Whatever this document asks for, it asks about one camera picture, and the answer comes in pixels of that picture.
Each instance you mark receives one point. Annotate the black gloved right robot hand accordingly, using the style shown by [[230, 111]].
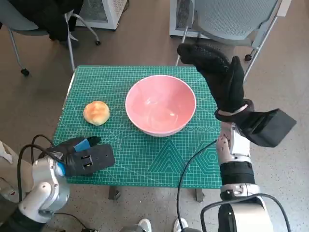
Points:
[[227, 84]]

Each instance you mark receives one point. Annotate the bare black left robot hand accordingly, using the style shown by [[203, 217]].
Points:
[[67, 147]]

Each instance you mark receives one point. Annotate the round toy bread bun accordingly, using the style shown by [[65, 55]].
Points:
[[96, 113]]

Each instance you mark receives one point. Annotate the pink bowl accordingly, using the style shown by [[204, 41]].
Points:
[[159, 106]]

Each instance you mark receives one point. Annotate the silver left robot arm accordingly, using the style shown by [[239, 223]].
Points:
[[43, 191]]

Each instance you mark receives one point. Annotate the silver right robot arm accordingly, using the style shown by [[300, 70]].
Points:
[[237, 145]]

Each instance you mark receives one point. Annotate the grey mesh chair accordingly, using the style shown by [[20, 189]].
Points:
[[229, 17]]

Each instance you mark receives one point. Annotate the green cutting mat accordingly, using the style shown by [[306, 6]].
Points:
[[144, 159]]

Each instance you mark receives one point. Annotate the white cabinet with vent grille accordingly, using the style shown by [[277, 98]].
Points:
[[178, 14]]

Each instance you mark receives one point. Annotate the white furniture panel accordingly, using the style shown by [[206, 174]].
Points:
[[286, 7]]

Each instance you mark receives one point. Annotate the white shoe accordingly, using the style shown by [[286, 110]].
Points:
[[180, 224], [144, 225]]

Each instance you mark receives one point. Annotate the black jacket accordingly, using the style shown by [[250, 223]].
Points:
[[46, 14]]

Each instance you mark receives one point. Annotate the grey chair with metal legs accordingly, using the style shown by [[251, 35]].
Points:
[[14, 19]]

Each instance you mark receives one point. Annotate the white mesh-front cabinet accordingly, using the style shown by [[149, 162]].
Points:
[[106, 12]]

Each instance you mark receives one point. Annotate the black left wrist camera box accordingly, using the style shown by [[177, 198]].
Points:
[[96, 159]]

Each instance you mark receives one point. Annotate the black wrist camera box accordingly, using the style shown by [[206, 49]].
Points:
[[270, 128], [96, 159]]

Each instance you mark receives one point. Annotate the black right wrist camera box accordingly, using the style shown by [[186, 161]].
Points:
[[270, 128]]

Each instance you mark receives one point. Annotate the dark table leg bracket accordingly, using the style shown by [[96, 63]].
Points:
[[114, 192], [200, 194]]

